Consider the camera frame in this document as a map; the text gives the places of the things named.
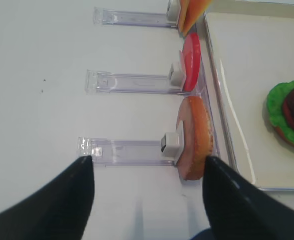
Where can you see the white metal tray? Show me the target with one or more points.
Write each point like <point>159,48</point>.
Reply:
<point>252,54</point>

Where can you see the clear left rack tomato track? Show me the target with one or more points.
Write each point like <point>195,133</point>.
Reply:
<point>107,82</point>

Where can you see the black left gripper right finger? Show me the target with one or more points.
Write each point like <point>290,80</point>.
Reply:
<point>237,210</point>

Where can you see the green lettuce on tray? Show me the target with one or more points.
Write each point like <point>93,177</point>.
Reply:
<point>275,98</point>

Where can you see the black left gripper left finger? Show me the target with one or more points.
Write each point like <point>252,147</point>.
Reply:
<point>58,211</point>

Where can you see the bun slice on left rack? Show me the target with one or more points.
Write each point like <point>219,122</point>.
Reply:
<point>198,137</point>

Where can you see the orange cheese slice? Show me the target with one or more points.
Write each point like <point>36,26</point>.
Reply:
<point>195,9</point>

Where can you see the yellow cheese slice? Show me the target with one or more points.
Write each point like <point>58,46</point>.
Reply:
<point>182,15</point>

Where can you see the bottom bun on tray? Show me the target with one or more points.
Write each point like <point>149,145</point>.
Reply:
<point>283,129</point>

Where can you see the clear left rack cheese track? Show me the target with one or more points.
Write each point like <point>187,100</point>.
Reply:
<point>103,16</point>

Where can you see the white pusher behind bun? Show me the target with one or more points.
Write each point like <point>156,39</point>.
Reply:
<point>170,144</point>

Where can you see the white pusher behind cheese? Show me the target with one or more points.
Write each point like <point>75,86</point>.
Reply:
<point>173,10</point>

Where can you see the red tomato slice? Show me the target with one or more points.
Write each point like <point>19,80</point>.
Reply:
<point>191,58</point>

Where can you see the clear left rack bun track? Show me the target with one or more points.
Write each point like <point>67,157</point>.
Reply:
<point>110,152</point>

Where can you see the white pusher behind tomato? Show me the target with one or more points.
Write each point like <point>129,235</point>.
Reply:
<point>177,74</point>

